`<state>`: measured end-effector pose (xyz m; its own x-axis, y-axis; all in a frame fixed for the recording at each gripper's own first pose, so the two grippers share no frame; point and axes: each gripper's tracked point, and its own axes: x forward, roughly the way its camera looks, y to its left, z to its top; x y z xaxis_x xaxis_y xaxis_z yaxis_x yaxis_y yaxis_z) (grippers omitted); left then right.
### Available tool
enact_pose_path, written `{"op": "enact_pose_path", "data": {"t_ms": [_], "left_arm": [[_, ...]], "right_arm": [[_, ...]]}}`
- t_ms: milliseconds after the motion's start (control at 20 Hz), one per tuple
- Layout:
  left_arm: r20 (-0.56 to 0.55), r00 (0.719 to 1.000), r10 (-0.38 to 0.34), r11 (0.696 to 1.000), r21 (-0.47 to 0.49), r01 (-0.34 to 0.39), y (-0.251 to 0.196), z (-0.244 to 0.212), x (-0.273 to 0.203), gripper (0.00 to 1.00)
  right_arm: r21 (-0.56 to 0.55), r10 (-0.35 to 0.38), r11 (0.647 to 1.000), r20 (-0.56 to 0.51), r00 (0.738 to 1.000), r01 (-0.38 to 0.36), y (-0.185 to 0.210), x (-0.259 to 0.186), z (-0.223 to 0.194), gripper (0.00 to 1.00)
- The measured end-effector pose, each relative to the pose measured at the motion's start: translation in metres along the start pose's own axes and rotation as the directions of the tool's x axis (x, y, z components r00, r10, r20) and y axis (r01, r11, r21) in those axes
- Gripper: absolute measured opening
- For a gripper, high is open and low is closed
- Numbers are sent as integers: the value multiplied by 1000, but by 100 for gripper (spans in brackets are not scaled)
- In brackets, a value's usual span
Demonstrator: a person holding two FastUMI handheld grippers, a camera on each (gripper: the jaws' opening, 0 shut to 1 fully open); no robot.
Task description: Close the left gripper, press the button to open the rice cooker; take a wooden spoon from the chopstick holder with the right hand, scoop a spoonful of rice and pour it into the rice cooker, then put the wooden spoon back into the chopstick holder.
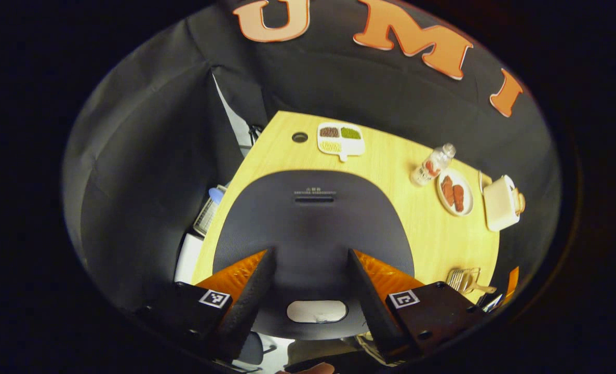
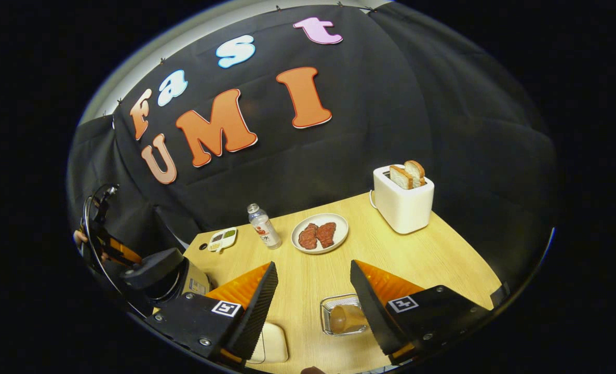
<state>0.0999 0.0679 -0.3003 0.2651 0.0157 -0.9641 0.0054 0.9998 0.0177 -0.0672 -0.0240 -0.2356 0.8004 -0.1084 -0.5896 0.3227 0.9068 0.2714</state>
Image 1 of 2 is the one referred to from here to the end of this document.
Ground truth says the wire chopstick holder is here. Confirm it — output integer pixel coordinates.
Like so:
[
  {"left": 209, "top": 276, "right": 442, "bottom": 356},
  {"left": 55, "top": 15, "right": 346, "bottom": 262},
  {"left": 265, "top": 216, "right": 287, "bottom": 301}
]
[{"left": 446, "top": 267, "right": 481, "bottom": 295}]

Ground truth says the white box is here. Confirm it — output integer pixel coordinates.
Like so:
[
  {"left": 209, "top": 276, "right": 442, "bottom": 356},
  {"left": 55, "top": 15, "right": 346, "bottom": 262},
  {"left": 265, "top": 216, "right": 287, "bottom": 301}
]
[{"left": 175, "top": 233, "right": 205, "bottom": 284}]

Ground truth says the white gridded object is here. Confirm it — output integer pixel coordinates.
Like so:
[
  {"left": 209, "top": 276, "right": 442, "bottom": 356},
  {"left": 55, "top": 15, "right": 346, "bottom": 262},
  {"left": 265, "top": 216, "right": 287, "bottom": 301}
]
[{"left": 193, "top": 185, "right": 229, "bottom": 237}]

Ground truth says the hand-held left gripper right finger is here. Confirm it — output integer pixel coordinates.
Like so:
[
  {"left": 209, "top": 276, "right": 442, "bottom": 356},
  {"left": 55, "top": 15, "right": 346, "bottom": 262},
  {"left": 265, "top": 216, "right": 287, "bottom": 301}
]
[{"left": 346, "top": 248, "right": 488, "bottom": 365}]

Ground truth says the clear drink bottle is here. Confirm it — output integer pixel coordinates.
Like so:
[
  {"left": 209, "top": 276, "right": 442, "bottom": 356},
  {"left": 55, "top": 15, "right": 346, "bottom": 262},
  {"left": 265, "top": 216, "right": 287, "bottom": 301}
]
[{"left": 410, "top": 143, "right": 457, "bottom": 188}]

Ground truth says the white round plate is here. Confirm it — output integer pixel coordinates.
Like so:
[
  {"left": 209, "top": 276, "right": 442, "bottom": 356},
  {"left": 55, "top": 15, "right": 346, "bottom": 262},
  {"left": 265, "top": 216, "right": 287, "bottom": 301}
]
[{"left": 436, "top": 167, "right": 475, "bottom": 217}]

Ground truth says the black rice cooker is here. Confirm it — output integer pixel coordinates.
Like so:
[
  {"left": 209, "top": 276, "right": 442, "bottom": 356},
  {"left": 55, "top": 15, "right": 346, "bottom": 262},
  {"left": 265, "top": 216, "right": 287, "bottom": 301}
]
[{"left": 213, "top": 169, "right": 416, "bottom": 341}]

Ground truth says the white divided grain dish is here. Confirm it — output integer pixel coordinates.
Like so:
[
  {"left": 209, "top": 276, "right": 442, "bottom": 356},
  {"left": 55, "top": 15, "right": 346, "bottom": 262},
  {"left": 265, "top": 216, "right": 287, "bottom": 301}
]
[{"left": 317, "top": 122, "right": 366, "bottom": 163}]

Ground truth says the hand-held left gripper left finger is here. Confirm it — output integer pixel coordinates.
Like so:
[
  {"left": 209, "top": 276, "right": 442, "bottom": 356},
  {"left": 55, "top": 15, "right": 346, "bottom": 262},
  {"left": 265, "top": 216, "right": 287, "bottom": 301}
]
[{"left": 137, "top": 247, "right": 278, "bottom": 362}]

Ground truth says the white toaster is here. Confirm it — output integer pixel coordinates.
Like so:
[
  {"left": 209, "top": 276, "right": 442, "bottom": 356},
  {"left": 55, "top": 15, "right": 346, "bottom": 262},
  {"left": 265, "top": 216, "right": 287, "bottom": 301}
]
[{"left": 478, "top": 175, "right": 521, "bottom": 233}]

